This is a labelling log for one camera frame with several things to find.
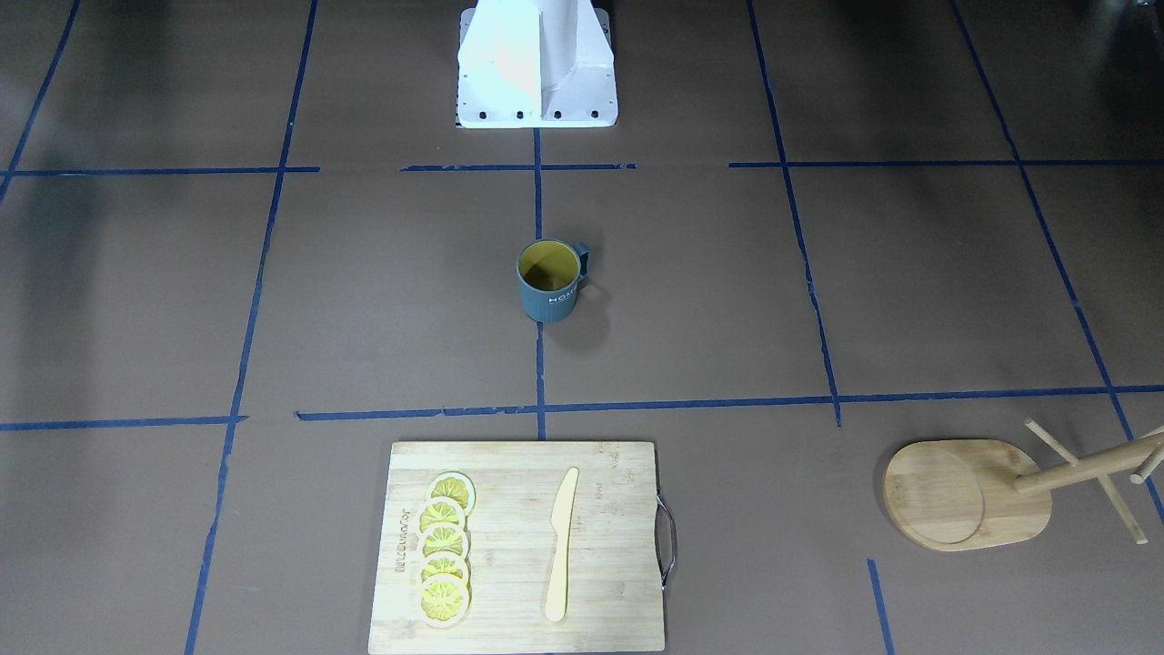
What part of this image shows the bamboo cutting board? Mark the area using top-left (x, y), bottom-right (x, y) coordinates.
top-left (367, 442), bottom-right (667, 654)

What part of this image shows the yellow plastic knife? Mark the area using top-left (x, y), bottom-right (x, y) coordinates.
top-left (542, 467), bottom-right (579, 622)

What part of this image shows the dark teal HOME mug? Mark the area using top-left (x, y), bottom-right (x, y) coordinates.
top-left (516, 238), bottom-right (590, 323)

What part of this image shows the wooden cup storage rack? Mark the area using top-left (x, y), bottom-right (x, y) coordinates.
top-left (882, 419), bottom-right (1163, 551)

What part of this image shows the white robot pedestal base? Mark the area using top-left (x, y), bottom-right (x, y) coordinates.
top-left (455, 1), bottom-right (619, 129)

